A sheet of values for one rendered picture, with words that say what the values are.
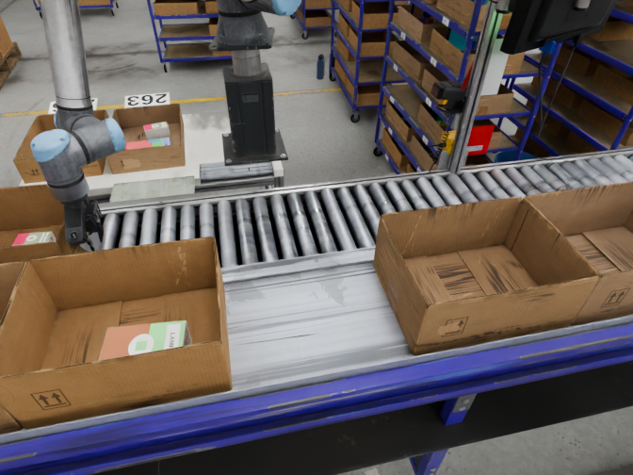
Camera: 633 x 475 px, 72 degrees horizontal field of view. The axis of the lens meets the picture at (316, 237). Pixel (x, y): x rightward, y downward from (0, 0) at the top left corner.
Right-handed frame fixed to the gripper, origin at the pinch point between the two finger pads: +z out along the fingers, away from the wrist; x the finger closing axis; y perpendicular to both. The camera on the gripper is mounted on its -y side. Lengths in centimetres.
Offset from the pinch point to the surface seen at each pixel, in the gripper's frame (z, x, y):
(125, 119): 0, 0, 89
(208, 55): 66, -35, 368
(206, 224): 5.3, -32.4, 13.1
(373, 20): 1, -159, 222
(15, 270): -22.7, 4.6, -29.3
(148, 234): 5.4, -13.3, 12.1
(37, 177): 3, 29, 52
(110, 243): 6.1, -1.4, 10.5
